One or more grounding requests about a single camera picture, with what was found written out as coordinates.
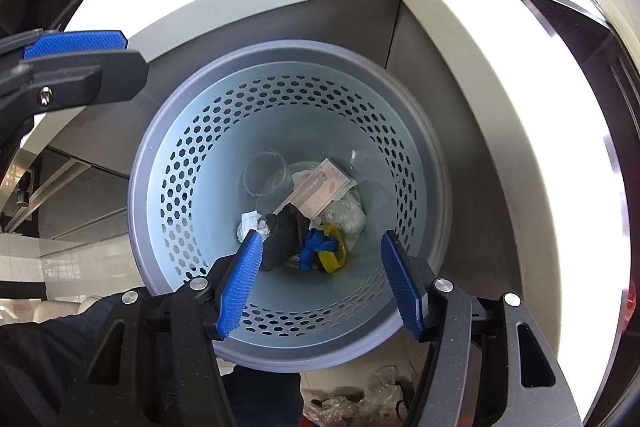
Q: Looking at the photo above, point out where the clear plastic cup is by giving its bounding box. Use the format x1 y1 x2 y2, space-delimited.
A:
242 150 291 198

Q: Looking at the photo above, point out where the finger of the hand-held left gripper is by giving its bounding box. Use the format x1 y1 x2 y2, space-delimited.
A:
0 49 150 168
0 29 129 60

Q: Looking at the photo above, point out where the grey perforated trash bin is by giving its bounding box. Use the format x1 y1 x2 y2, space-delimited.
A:
127 39 453 373

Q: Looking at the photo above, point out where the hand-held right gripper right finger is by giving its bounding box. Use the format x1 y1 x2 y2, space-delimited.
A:
380 229 583 427

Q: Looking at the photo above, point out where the small white paper scrap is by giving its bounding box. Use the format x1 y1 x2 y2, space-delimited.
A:
236 209 273 243

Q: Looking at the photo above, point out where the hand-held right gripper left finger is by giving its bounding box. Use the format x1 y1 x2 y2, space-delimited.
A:
60 229 266 427

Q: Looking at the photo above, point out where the yellow oval plastic ring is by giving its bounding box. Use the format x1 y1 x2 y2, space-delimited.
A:
320 222 348 275

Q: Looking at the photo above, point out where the clear crumpled plastic bag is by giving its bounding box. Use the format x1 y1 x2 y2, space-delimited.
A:
310 367 406 427

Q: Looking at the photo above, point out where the beige paper packet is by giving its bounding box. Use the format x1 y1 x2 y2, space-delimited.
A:
287 158 357 220

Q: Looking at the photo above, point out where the white plastic bag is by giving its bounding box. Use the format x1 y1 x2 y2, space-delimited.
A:
322 192 368 235

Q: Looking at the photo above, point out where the white paper towel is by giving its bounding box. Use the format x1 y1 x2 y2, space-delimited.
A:
291 167 321 188

